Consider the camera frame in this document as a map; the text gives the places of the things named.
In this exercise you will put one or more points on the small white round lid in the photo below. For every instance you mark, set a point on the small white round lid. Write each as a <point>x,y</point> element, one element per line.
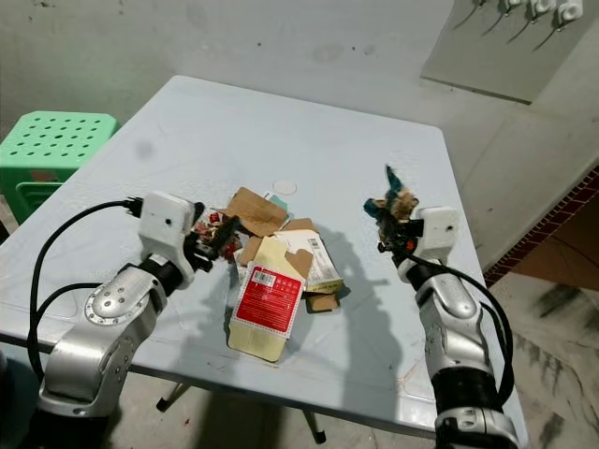
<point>284,186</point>

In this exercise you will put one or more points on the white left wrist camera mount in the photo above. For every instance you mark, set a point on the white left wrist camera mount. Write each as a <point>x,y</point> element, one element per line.
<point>164,223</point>

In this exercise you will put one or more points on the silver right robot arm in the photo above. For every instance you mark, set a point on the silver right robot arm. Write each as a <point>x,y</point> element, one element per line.
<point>454,318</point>

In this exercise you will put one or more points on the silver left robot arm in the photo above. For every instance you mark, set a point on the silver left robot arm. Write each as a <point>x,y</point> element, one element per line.
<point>112,304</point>

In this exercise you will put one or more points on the blue brown wrapper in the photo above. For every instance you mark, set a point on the blue brown wrapper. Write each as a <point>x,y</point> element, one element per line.
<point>402,201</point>

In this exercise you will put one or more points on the black table leg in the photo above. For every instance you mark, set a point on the black table leg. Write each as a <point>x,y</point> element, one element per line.
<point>316,428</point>
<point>172,398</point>

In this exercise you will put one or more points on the green plastic stool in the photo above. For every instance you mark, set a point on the green plastic stool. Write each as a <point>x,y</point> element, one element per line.
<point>56,140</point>

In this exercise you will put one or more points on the red snack wrapper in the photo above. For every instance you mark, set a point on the red snack wrapper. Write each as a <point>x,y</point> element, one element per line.
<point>213,221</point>

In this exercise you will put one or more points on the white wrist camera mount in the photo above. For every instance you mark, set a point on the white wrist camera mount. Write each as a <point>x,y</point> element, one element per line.
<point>438,229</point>
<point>164,223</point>

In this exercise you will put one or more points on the red and cream pouch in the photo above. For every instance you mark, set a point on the red and cream pouch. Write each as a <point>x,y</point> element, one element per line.
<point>267,299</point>

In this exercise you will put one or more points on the brown carton with white label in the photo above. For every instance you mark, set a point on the brown carton with white label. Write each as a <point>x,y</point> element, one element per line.
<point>323,267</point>

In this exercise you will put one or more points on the grey wall board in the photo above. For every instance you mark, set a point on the grey wall board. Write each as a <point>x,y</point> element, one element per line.
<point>487,56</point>

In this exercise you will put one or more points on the flat brown cardboard piece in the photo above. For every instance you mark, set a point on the flat brown cardboard piece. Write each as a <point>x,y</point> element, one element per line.
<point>257,210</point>

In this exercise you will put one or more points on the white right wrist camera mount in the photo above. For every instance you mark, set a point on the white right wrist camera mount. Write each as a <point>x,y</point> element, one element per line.
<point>438,229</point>

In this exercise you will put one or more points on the white wall hook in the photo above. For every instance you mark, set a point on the white wall hook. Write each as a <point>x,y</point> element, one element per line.
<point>568,12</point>
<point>541,7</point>
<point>511,4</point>

